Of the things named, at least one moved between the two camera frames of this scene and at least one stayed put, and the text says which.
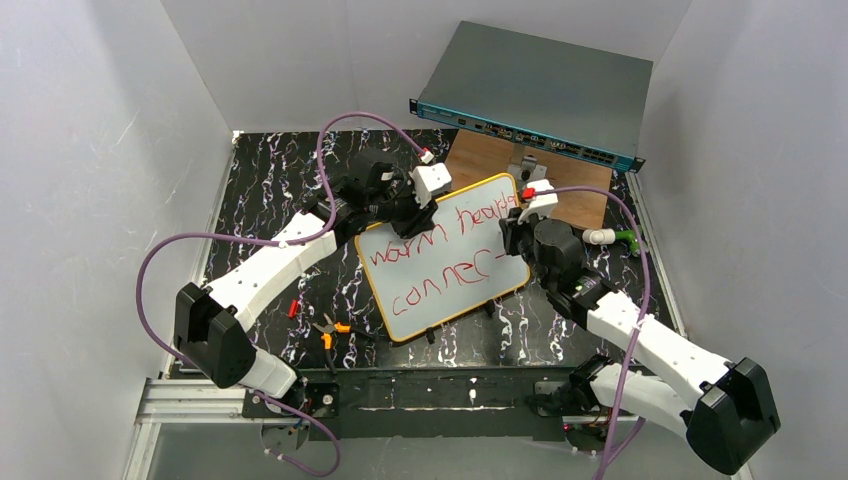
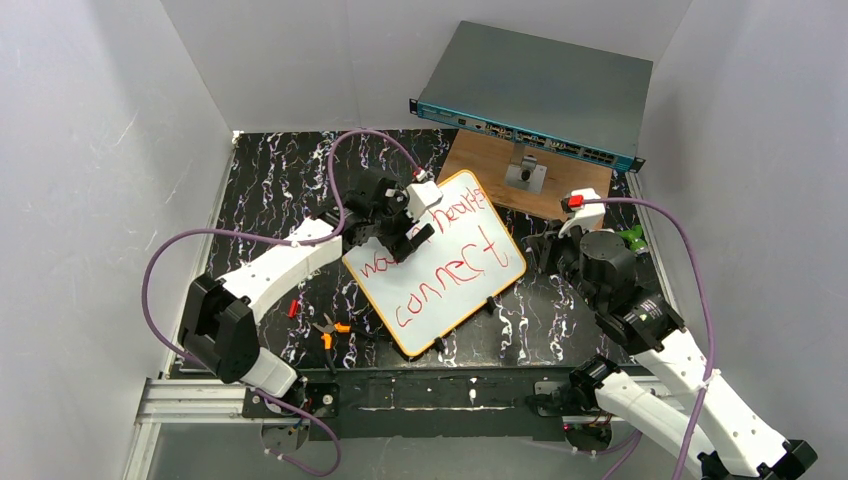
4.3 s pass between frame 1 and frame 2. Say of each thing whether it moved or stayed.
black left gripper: moved
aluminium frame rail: stayed
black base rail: stayed
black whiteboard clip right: stayed
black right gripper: moved
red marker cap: stayed
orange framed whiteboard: moved
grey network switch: stayed
